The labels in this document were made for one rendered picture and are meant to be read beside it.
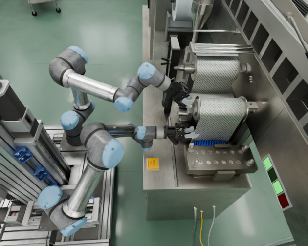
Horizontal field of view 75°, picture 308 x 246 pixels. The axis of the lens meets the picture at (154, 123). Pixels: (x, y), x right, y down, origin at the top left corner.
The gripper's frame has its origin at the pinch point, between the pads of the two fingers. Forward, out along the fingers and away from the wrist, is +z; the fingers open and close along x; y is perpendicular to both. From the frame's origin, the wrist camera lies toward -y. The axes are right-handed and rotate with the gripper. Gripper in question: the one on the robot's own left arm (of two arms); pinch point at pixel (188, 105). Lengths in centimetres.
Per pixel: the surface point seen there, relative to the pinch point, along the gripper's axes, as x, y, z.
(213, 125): -8.2, 3.1, 16.1
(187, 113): 0.5, -5.6, 5.0
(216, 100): -1.5, 12.8, 7.3
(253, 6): 44, 50, 7
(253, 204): -19, -42, 148
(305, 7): 301, 124, 246
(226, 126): -8.2, 7.3, 22.6
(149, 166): -20.3, -39.4, 5.2
